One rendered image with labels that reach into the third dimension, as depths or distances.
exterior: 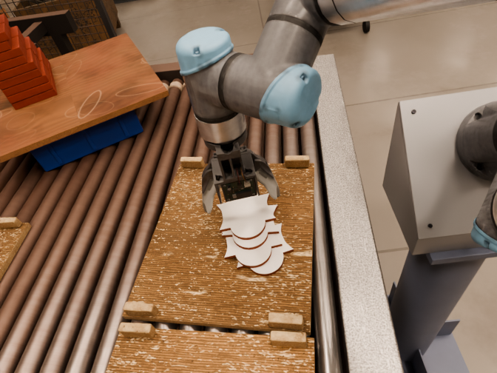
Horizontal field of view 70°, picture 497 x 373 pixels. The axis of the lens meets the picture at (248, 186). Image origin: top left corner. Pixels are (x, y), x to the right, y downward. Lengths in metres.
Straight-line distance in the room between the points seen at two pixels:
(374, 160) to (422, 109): 1.50
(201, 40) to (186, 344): 0.49
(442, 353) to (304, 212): 1.05
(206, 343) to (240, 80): 0.44
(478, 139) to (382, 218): 1.27
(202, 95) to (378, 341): 0.48
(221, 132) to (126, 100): 0.58
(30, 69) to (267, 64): 0.89
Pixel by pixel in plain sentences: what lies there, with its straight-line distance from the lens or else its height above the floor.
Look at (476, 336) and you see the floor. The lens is 1.77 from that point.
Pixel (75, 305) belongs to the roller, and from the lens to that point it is 0.83.
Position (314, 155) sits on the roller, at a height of 0.92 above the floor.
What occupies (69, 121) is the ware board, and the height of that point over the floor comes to 1.04.
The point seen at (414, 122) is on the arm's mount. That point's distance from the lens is 0.77.
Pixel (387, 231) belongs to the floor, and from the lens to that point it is 1.93.
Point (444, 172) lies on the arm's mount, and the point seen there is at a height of 1.02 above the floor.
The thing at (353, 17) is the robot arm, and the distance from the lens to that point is 0.43.
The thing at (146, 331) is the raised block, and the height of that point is 0.96.
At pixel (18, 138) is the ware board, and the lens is 1.13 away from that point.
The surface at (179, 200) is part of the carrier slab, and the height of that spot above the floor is 0.94.
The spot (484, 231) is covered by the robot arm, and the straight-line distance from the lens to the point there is 0.62.
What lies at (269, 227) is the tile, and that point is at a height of 0.96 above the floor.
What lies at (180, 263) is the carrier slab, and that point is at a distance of 0.76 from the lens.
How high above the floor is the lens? 1.55
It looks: 46 degrees down
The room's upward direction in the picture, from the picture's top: 12 degrees counter-clockwise
